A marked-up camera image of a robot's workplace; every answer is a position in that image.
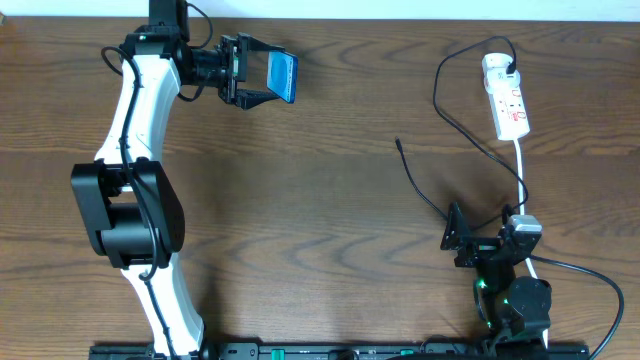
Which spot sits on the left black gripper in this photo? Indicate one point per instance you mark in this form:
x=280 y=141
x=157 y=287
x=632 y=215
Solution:
x=230 y=69

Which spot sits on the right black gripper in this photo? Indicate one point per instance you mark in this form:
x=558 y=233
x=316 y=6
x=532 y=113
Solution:
x=478 y=249

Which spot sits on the blue Samsung smartphone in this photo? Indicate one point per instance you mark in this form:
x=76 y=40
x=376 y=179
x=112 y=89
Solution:
x=282 y=75

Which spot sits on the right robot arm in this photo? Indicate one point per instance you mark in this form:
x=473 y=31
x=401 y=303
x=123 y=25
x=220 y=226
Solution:
x=516 y=309

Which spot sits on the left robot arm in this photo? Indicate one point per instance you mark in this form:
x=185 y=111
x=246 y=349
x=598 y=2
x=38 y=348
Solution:
x=129 y=208

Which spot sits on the white charger plug adapter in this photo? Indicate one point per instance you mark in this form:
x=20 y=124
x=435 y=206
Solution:
x=499 y=67

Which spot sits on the white power strip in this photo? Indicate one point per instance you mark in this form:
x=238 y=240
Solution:
x=507 y=104

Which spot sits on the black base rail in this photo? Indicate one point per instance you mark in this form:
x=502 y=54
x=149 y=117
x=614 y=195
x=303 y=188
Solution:
x=428 y=350

